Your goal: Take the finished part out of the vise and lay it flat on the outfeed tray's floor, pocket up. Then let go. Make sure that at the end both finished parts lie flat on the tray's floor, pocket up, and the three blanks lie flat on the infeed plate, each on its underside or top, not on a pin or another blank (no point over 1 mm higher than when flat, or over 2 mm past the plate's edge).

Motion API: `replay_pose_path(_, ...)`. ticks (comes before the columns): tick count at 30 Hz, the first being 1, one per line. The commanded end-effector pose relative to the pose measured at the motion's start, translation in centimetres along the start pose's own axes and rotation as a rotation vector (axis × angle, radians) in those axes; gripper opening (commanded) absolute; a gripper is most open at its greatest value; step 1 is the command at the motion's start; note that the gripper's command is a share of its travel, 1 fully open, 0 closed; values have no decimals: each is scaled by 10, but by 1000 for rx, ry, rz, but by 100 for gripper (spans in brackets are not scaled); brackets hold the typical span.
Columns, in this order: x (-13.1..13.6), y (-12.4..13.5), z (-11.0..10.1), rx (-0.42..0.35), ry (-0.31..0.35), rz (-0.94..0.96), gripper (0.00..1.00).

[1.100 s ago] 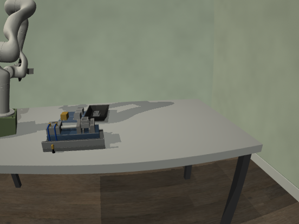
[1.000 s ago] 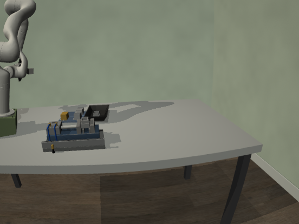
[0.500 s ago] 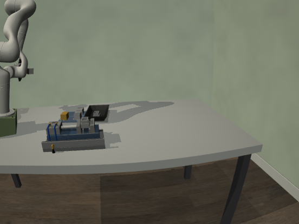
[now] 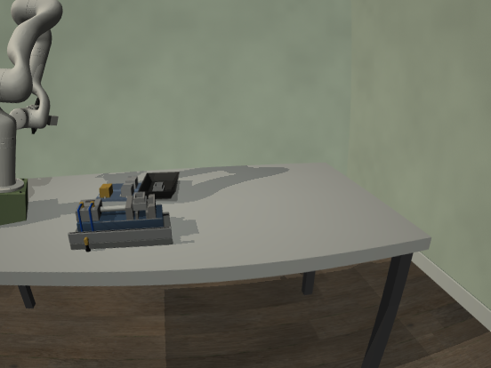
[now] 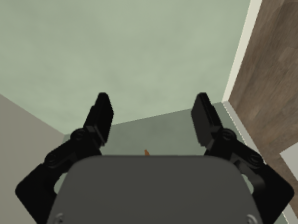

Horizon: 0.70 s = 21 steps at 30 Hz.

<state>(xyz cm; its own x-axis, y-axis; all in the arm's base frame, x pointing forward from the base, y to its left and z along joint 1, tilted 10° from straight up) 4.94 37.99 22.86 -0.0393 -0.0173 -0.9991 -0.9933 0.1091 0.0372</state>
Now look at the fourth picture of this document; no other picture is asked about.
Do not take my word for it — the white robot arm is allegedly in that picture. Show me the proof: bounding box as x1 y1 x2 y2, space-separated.
0 0 63 193

